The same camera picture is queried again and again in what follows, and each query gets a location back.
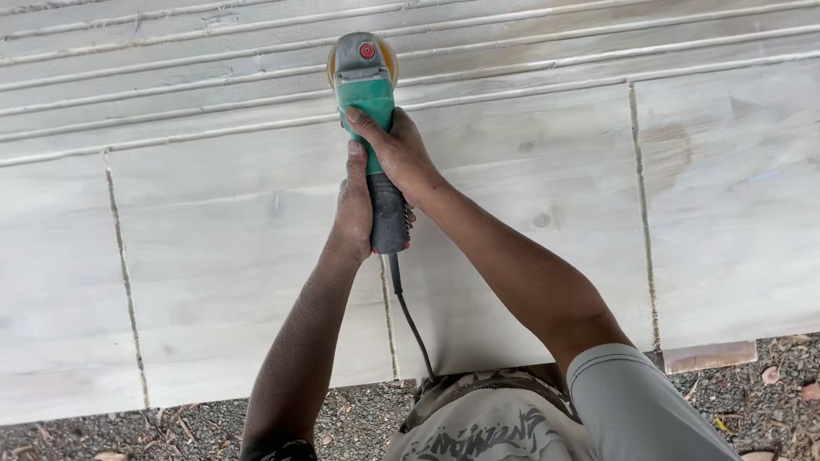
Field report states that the person's left hand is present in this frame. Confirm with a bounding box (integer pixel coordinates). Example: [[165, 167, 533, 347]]
[[325, 140, 418, 263]]

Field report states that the person's right hand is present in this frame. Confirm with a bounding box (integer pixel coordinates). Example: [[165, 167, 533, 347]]
[[345, 106, 448, 209]]

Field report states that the green angle grinder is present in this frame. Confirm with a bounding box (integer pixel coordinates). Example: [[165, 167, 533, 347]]
[[327, 32, 412, 256]]

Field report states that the orange sanding disc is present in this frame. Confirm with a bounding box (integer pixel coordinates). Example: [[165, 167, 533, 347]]
[[327, 35, 400, 91]]

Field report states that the large whitewashed wooden panel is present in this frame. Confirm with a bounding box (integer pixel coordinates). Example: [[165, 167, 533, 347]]
[[0, 0, 820, 427]]

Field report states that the person's grey printed shirt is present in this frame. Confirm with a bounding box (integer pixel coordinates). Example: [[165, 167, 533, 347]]
[[240, 343, 745, 461]]

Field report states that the small wooden support block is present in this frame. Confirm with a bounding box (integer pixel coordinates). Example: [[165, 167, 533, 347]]
[[662, 340, 759, 375]]

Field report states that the black power cable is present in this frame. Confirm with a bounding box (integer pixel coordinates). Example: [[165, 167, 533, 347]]
[[387, 253, 438, 383]]

